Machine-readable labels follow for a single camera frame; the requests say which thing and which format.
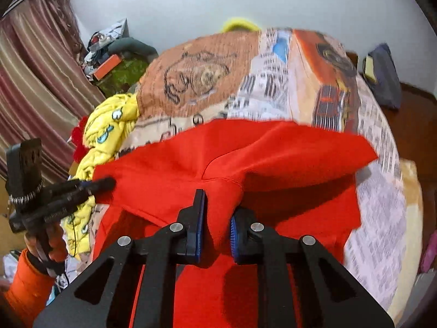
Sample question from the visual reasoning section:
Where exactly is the red fluffy cloth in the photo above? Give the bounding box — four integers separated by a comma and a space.
71, 115, 90, 163

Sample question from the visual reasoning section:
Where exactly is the navy blue cloth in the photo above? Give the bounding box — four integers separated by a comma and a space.
362, 43, 404, 110

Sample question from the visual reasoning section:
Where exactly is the printed patchwork blanket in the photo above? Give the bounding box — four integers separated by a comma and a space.
92, 27, 410, 315

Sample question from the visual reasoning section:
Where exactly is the person's left hand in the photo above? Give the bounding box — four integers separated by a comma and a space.
24, 224, 68, 269

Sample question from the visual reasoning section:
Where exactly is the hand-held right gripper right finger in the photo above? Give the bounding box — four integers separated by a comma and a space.
230, 209, 397, 328

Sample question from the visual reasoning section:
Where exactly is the grey long pillow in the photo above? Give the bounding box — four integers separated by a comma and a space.
108, 37, 160, 57

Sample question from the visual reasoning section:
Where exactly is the beige mattress pad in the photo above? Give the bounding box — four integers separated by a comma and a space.
387, 159, 424, 322

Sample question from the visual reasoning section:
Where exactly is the pile of clutter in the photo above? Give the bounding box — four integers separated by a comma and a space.
83, 19, 131, 76

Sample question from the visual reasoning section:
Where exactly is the striped brown curtain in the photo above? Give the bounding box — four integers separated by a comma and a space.
0, 0, 107, 186

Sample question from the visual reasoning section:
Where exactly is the pale yellow cloth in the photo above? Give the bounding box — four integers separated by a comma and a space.
363, 55, 378, 83

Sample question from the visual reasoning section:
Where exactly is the yellow foam ring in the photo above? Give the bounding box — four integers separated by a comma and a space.
222, 17, 262, 32

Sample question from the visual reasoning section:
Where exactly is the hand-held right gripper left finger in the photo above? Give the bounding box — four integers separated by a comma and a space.
32, 189, 208, 328

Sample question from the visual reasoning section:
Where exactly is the red zip jacket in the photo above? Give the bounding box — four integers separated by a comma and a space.
90, 119, 379, 328

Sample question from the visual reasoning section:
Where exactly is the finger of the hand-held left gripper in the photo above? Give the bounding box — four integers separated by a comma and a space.
48, 194, 96, 218
51, 178, 115, 195

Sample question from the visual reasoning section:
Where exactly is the yellow cartoon print garment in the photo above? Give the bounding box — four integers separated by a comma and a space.
66, 92, 141, 257

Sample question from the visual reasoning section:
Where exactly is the green patterned cloth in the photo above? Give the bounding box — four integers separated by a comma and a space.
96, 56, 150, 98

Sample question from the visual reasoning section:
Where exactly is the orange box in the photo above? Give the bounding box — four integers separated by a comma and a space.
93, 55, 122, 80

